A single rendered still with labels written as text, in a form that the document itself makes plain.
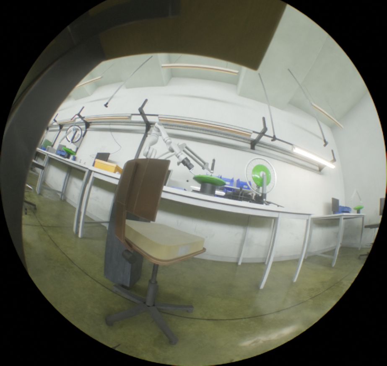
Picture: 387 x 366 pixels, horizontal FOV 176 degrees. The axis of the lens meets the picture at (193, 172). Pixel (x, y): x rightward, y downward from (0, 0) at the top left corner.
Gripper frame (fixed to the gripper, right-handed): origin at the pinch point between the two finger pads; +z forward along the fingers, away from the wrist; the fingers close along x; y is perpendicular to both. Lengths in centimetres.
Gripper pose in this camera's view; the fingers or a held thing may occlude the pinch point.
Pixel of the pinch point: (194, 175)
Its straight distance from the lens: 116.1
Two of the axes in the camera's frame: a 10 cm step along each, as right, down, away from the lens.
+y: 7.3, -6.3, 2.7
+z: 6.7, 7.3, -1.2
